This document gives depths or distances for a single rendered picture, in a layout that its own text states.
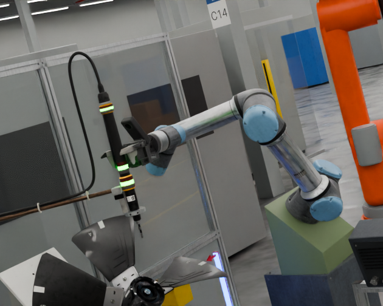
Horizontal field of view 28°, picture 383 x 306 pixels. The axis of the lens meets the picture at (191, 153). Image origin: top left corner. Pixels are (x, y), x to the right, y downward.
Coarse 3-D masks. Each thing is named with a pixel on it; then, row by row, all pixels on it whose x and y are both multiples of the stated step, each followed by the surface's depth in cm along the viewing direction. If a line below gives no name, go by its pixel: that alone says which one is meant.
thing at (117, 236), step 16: (96, 224) 263; (112, 224) 262; (128, 224) 262; (80, 240) 260; (96, 240) 259; (112, 240) 257; (128, 240) 256; (96, 256) 255; (112, 256) 253; (128, 256) 252; (112, 272) 251
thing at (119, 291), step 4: (108, 288) 238; (112, 288) 239; (116, 288) 239; (120, 288) 240; (108, 292) 238; (112, 292) 239; (116, 292) 239; (120, 292) 240; (108, 296) 238; (112, 296) 239; (116, 296) 240; (120, 296) 240; (108, 300) 238; (116, 300) 240; (120, 300) 240; (104, 304) 238; (108, 304) 239; (112, 304) 239; (116, 304) 240; (120, 304) 240
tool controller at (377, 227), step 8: (360, 224) 242; (368, 224) 240; (376, 224) 238; (352, 232) 240; (360, 232) 238; (368, 232) 236; (376, 232) 234; (352, 240) 237; (360, 240) 235; (368, 240) 233; (376, 240) 232; (352, 248) 238; (360, 248) 236; (368, 248) 234; (376, 248) 233; (360, 256) 238; (368, 256) 236; (376, 256) 235; (360, 264) 240; (368, 264) 238; (376, 264) 236; (368, 272) 239; (376, 272) 238; (368, 280) 241; (376, 280) 237
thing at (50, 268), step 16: (48, 256) 233; (48, 272) 231; (64, 272) 233; (80, 272) 235; (48, 288) 229; (64, 288) 231; (80, 288) 233; (96, 288) 236; (32, 304) 226; (48, 304) 228; (64, 304) 231; (80, 304) 233; (96, 304) 236
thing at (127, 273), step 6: (126, 270) 250; (132, 270) 249; (120, 276) 249; (126, 276) 249; (132, 276) 248; (138, 276) 247; (114, 282) 249; (120, 282) 248; (126, 282) 247; (126, 288) 246
